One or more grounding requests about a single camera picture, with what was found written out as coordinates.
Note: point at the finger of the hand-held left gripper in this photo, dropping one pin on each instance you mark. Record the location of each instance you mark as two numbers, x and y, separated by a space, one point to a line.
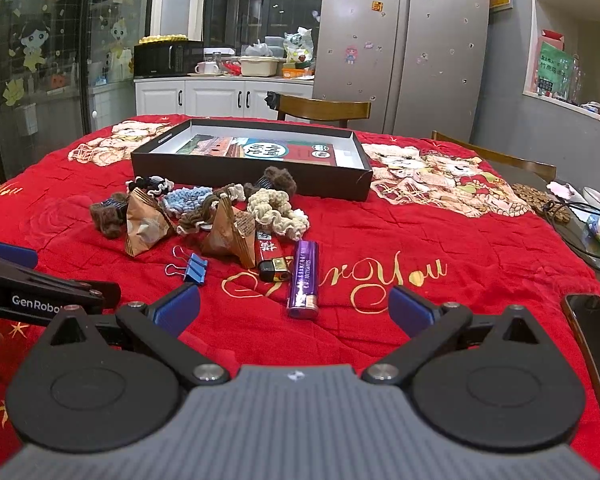
12 255
80 286

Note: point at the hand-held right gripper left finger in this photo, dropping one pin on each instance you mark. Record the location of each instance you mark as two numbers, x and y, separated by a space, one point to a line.
177 307

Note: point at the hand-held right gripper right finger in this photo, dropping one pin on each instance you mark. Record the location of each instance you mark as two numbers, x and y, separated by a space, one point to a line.
410 307

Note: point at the blue binder clip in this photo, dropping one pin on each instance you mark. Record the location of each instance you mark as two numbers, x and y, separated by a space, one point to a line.
196 267

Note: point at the brown fuzzy hair clip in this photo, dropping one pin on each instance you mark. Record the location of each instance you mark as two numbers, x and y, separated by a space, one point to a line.
277 180
107 215

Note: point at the brown triangular paper packet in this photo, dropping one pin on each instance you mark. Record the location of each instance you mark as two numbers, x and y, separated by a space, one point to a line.
227 235
145 225

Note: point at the red lighter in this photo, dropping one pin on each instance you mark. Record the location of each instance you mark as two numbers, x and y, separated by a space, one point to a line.
269 252

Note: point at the blue knit scrunchie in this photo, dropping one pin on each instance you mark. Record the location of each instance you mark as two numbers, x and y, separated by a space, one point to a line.
187 199

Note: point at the purple lighter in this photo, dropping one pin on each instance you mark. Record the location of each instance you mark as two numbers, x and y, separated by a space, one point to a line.
304 280

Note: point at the black lace-trimmed scrunchie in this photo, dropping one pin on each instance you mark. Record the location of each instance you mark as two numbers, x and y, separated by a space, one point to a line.
152 184

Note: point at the cream knit scrunchie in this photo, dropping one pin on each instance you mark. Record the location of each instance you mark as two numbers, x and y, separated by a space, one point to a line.
275 210

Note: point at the black cardboard box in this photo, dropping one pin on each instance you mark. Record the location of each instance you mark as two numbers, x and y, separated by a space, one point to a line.
230 172

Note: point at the white hanging bin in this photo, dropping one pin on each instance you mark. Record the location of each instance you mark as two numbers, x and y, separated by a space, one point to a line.
27 119

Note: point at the glass sliding door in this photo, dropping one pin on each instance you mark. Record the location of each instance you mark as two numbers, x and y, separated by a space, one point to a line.
60 100

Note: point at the brown wooden trivet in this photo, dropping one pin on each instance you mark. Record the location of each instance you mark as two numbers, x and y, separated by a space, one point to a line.
535 200

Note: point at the wooden chair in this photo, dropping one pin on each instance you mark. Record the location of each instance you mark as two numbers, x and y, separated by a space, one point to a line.
505 160
325 107

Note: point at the printed picture board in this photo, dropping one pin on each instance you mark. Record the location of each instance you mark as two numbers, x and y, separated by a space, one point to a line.
280 152

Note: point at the black smartphone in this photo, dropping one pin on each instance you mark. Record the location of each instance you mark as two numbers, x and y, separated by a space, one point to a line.
595 350

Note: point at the pink cloth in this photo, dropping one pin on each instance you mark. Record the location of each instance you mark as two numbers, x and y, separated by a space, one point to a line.
562 189

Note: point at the cartoon girl window sticker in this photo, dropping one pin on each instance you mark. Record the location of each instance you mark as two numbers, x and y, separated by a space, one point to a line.
32 47

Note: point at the white kitchen cabinet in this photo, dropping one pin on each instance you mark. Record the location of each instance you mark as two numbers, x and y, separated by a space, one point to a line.
215 97

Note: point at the wooden chair back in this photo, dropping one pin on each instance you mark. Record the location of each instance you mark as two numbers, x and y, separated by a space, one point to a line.
325 107

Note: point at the small black ornament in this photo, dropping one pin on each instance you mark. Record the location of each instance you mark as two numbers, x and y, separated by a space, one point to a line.
272 101

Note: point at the cartoon animal window sticker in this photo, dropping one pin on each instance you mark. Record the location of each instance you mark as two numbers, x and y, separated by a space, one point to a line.
120 42

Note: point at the black microwave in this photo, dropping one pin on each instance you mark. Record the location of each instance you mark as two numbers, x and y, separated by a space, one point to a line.
165 60

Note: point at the white and pink mug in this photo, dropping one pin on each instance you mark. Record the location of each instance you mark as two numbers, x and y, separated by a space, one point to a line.
207 67

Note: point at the red plastic bag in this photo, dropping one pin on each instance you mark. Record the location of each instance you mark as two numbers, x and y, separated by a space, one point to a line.
231 67

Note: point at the silver refrigerator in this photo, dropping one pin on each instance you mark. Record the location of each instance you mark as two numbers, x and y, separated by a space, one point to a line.
430 60

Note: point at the beige plastic basin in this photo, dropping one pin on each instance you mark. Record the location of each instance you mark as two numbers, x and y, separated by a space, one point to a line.
262 66

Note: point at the orange food packet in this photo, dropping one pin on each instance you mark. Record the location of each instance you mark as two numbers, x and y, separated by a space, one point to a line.
297 73

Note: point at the cartoon girl fridge magnet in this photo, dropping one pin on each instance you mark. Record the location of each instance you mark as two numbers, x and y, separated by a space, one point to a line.
350 54

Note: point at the yellow lace cover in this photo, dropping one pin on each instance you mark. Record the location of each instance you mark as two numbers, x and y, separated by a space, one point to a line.
162 38

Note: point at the clear plastic bag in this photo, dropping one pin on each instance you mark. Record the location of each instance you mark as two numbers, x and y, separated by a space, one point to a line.
257 50

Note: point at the green printed box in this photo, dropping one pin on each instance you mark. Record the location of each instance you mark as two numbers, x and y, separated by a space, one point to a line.
555 70

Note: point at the clear plastic container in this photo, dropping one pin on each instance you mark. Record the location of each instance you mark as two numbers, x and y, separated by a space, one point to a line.
276 42

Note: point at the white green snack bag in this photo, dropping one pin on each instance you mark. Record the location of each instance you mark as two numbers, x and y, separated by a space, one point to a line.
298 47

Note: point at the orange fridge magnet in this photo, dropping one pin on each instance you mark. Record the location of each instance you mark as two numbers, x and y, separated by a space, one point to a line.
377 6

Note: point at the red gift bag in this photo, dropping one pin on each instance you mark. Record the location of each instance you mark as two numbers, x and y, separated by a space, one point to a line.
551 37

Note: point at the white wall shelf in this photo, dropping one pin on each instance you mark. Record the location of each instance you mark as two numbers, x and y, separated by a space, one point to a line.
570 5

